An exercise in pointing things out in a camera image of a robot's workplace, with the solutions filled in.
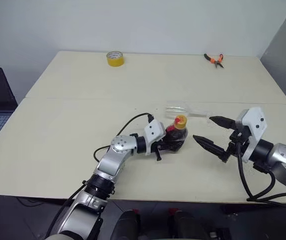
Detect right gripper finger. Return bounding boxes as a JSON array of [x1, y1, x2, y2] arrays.
[[209, 115, 237, 131], [193, 134, 230, 163]]

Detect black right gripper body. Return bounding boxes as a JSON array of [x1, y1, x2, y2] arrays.
[[228, 128, 252, 157]]

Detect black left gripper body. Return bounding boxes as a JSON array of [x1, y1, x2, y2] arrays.
[[154, 139, 170, 161]]

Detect dark drink bottle yellow neck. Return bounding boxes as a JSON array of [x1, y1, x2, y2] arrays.
[[165, 114, 190, 152]]

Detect orange black pliers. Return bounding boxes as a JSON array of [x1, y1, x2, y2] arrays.
[[204, 52, 225, 70]]

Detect dark rounded shape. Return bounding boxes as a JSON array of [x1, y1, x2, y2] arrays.
[[167, 208, 208, 240], [114, 209, 142, 240]]

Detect yellow tape roll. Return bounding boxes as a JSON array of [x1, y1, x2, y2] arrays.
[[106, 50, 124, 68]]

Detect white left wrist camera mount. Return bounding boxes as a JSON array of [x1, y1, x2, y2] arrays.
[[144, 119, 166, 157]]

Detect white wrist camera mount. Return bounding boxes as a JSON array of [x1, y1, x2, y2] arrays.
[[235, 107, 269, 163], [144, 119, 166, 157]]

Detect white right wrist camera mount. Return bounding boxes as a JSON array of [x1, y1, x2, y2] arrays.
[[235, 107, 269, 163]]

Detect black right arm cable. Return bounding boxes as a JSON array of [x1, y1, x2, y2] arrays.
[[237, 141, 286, 204]]

